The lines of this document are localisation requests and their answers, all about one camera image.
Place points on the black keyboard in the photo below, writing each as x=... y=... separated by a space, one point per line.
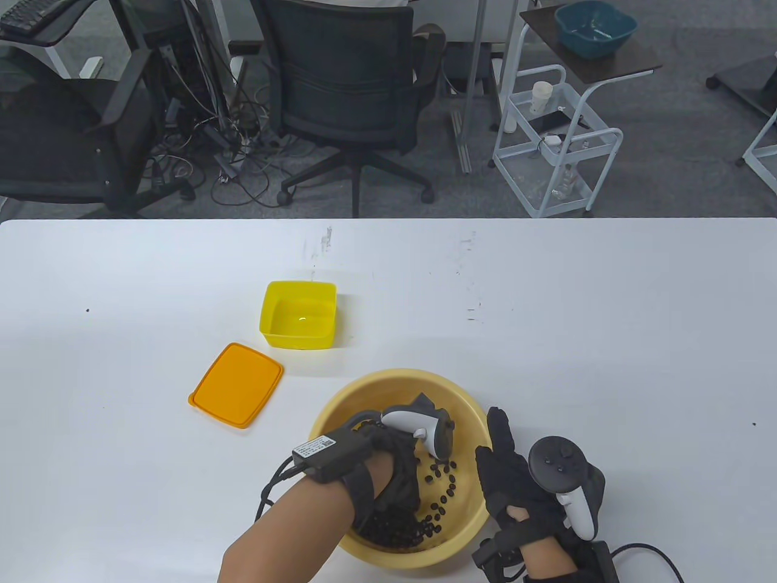
x=24 y=15

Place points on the white charger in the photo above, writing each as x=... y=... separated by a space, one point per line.
x=551 y=141

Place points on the person's right forearm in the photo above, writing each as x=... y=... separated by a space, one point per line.
x=549 y=562

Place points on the black wrist sensor box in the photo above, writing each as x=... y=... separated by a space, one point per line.
x=604 y=565
x=331 y=455

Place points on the dark top white table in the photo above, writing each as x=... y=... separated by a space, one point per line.
x=753 y=82

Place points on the person's left forearm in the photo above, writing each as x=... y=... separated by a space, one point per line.
x=285 y=534

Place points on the black armrest office chair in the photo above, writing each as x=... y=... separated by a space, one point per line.
x=54 y=139

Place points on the white bottle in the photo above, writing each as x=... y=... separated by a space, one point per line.
x=510 y=123

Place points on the yellow plastic container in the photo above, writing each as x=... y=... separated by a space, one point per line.
x=297 y=316

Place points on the teal plastic tub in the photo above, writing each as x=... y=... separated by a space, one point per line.
x=595 y=30

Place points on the person's left hand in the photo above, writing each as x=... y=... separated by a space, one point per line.
x=397 y=480

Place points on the white power strip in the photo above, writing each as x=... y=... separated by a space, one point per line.
x=92 y=67

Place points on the white leg keyboard desk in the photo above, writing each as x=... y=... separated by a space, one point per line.
x=54 y=36

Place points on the grey white tracker controller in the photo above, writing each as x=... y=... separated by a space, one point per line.
x=555 y=464
x=403 y=419

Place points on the white paper cup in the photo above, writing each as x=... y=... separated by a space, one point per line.
x=541 y=94

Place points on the black computer tower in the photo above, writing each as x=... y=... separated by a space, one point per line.
x=194 y=36

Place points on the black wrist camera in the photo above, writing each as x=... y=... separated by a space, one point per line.
x=491 y=559

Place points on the pale yellow plastic basin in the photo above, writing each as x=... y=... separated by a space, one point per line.
x=467 y=437

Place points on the black mesh office chair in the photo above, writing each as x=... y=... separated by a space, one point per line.
x=346 y=79

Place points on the person's right hand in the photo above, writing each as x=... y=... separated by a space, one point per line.
x=510 y=480

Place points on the clear plastic bottle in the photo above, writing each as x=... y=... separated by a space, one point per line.
x=561 y=182

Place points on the brown top side table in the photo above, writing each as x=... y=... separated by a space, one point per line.
x=607 y=64

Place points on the grey aluminium profile post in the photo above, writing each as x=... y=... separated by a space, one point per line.
x=468 y=91

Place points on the pile of dark coffee beans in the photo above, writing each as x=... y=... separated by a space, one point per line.
x=394 y=531

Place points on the black flat device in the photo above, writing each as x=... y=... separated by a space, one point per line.
x=555 y=121

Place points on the orange container lid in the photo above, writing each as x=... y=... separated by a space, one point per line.
x=237 y=385

